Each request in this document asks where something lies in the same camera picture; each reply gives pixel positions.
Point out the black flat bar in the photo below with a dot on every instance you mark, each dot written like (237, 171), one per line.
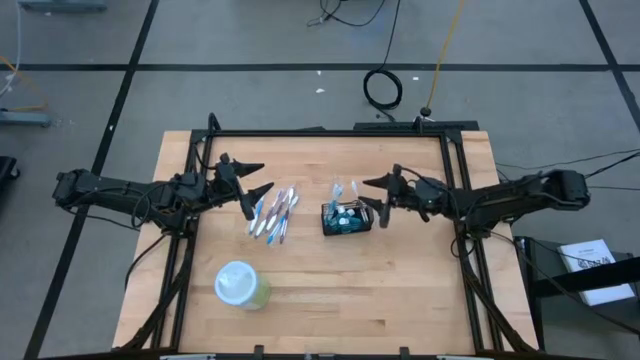
(390, 125)

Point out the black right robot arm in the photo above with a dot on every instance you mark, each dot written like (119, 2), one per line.
(525, 197)

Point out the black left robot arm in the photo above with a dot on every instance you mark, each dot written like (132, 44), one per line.
(110, 192)

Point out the white printed booklet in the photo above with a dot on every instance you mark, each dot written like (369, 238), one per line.
(585, 255)

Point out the silver aluminium bar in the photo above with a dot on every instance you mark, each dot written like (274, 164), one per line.
(457, 357)
(187, 357)

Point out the grey table foot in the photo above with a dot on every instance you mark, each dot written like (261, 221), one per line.
(62, 5)
(25, 118)

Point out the black floor object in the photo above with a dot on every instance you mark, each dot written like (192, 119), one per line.
(6, 169)

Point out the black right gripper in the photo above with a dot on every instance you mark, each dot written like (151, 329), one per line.
(410, 195)

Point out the green wipes canister white lid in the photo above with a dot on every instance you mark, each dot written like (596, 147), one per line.
(240, 284)

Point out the black side cart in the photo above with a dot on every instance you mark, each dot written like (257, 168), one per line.
(550, 265)

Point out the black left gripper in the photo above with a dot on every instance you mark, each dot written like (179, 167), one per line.
(225, 182)

